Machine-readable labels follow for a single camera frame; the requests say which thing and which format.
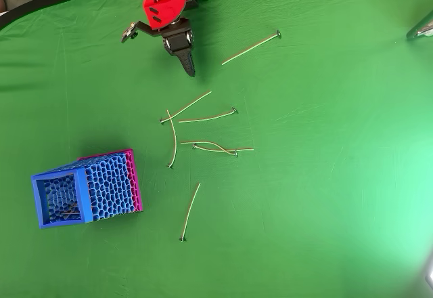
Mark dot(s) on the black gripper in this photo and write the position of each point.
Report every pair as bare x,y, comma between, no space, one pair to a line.
178,40

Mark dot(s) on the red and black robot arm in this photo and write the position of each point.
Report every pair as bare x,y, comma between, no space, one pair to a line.
162,6

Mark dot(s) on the curved vertical thin stick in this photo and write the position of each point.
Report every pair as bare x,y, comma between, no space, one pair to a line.
175,139

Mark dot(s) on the blue and magenta lattice basket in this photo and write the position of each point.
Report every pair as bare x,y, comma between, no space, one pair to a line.
108,186

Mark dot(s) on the green cloth backdrop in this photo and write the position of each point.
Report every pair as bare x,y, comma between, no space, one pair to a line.
304,176

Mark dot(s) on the shiny metal object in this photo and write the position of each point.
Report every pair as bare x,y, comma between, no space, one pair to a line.
423,28

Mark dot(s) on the black camera bracket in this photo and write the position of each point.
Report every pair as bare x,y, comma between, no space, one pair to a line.
133,32

